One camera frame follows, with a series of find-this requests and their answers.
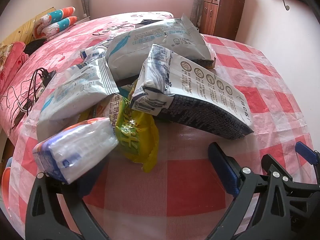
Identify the colourful folded quilt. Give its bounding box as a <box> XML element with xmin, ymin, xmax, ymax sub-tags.
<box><xmin>32</xmin><ymin>6</ymin><xmax>78</xmax><ymax>41</ymax></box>

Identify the wooden cabinet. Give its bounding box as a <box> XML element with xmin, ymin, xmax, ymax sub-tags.
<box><xmin>200</xmin><ymin>0</ymin><xmax>246</xmax><ymax>41</ymax></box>

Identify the white navy printed bag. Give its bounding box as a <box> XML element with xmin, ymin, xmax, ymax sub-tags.
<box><xmin>131</xmin><ymin>44</ymin><xmax>255</xmax><ymax>140</ymax></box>

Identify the black cloth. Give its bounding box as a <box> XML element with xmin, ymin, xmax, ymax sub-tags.
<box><xmin>24</xmin><ymin>38</ymin><xmax>47</xmax><ymax>56</ymax></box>

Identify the red checked plastic tablecloth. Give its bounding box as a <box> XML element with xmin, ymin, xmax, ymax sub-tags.
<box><xmin>7</xmin><ymin>34</ymin><xmax>317</xmax><ymax>240</ymax></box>

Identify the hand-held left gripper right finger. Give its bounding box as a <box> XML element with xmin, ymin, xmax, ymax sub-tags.
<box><xmin>209</xmin><ymin>142</ymin><xmax>294</xmax><ymax>240</ymax></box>

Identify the black power adapter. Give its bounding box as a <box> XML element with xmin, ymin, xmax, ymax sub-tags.
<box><xmin>41</xmin><ymin>68</ymin><xmax>57</xmax><ymax>81</ymax></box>

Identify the large white feather-print bag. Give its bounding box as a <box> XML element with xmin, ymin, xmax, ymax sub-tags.
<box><xmin>106</xmin><ymin>16</ymin><xmax>217</xmax><ymax>80</ymax></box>

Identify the orange plastic bucket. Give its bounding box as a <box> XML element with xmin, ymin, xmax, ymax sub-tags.
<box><xmin>1</xmin><ymin>166</ymin><xmax>12</xmax><ymax>200</ymax></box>

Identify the yellow headboard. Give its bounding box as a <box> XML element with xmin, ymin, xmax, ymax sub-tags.
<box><xmin>0</xmin><ymin>7</ymin><xmax>57</xmax><ymax>46</ymax></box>

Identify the small white feather-print bag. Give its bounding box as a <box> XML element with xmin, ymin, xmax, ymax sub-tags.
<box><xmin>37</xmin><ymin>56</ymin><xmax>120</xmax><ymax>135</ymax></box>

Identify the orange snack wrapper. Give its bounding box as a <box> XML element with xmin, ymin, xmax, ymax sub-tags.
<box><xmin>79</xmin><ymin>92</ymin><xmax>122</xmax><ymax>125</ymax></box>

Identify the pink folded blanket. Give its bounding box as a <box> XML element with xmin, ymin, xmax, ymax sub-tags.
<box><xmin>0</xmin><ymin>42</ymin><xmax>28</xmax><ymax>93</ymax></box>

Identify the beige power strip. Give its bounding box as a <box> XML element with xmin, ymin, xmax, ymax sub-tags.
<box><xmin>37</xmin><ymin>79</ymin><xmax>48</xmax><ymax>97</ymax></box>

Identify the white cable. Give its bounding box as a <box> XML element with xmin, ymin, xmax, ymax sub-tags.
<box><xmin>0</xmin><ymin>85</ymin><xmax>34</xmax><ymax>114</ymax></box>

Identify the pink bedspread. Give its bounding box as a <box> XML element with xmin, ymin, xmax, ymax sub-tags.
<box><xmin>0</xmin><ymin>11</ymin><xmax>200</xmax><ymax>143</ymax></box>

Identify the black power strip with cables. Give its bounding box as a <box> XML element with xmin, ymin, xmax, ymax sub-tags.
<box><xmin>5</xmin><ymin>69</ymin><xmax>50</xmax><ymax>132</ymax></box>

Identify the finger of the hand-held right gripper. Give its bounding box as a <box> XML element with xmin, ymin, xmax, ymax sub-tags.
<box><xmin>261</xmin><ymin>154</ymin><xmax>320</xmax><ymax>192</ymax></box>
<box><xmin>294</xmin><ymin>141</ymin><xmax>320</xmax><ymax>167</ymax></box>

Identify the small blue white wrapper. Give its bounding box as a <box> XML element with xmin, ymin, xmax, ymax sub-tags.
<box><xmin>80</xmin><ymin>45</ymin><xmax>108</xmax><ymax>61</ymax></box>

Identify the yellow green snack bag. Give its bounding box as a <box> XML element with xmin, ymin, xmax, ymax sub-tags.
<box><xmin>114</xmin><ymin>94</ymin><xmax>160</xmax><ymax>173</ymax></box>

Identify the blue tissue pack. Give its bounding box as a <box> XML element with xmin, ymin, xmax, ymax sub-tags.
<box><xmin>32</xmin><ymin>119</ymin><xmax>119</xmax><ymax>184</ymax></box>

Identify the floral pillow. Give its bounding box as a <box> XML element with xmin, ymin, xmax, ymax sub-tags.
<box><xmin>0</xmin><ymin>42</ymin><xmax>14</xmax><ymax>67</ymax></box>

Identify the green packet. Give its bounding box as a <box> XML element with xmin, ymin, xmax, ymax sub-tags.
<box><xmin>117</xmin><ymin>79</ymin><xmax>138</xmax><ymax>99</ymax></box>

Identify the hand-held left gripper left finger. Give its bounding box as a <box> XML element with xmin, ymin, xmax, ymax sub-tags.
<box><xmin>25</xmin><ymin>159</ymin><xmax>110</xmax><ymax>240</ymax></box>

